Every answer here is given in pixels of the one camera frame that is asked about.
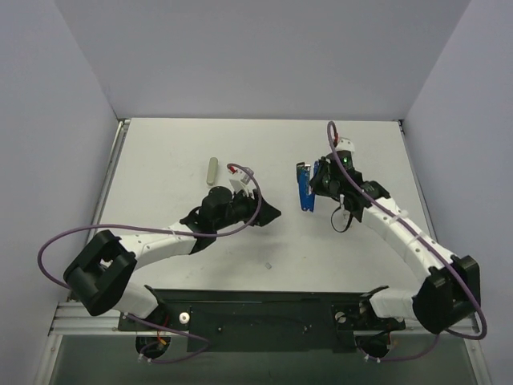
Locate blue stapler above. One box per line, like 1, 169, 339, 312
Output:
296, 160, 318, 213

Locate beige stapler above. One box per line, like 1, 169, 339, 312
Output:
206, 157, 219, 187

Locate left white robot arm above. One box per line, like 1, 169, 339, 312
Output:
63, 187, 281, 330

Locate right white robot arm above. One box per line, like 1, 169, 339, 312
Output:
309, 150, 480, 334

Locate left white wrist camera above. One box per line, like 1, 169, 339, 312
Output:
227, 164, 254, 197

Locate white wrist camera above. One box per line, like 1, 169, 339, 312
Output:
333, 136, 355, 154
227, 164, 254, 197

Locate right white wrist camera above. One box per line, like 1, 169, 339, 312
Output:
333, 136, 355, 154

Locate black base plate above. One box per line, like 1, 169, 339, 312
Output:
118, 288, 406, 355

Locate aluminium rail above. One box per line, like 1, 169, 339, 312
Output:
49, 302, 135, 336

